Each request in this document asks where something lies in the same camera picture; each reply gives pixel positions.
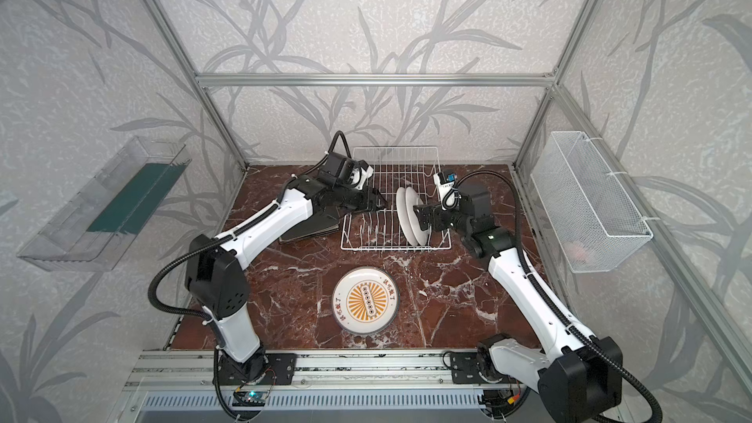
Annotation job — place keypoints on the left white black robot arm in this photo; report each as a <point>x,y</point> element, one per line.
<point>216,272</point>

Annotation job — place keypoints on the green led circuit board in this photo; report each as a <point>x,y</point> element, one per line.
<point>250,398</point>

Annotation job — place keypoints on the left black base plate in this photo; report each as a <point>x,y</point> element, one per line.
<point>275,369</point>

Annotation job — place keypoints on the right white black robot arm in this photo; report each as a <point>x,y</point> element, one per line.
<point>572,371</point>

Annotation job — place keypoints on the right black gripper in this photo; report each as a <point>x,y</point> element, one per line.
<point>433,217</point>

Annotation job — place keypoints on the white wire dish rack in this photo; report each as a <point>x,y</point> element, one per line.
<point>395,168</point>

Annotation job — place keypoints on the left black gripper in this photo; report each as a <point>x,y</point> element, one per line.
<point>357,199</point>

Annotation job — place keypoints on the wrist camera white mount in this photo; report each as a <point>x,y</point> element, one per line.
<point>445,182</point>
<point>361,173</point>

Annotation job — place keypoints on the white round plate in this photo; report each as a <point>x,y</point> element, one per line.
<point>365,301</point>
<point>412,200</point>
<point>403,217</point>

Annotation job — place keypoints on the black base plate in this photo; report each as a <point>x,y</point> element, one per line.
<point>275,369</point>
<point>465,370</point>

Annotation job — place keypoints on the aluminium frame crossbar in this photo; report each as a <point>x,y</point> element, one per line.
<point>470,80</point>

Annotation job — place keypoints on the pink object in basket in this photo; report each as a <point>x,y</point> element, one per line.
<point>578,253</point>

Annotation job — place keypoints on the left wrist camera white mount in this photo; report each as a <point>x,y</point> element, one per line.
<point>361,173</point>

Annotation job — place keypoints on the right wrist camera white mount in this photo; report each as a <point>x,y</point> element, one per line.
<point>445,182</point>

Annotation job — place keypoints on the white mesh wall basket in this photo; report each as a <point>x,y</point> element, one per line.
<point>585,201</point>

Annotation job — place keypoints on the aluminium front rail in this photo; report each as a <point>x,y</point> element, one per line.
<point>347,369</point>

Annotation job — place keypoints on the clear plastic wall shelf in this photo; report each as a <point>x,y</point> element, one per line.
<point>92,232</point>

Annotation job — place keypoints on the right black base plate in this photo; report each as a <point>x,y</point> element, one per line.
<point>465,370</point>

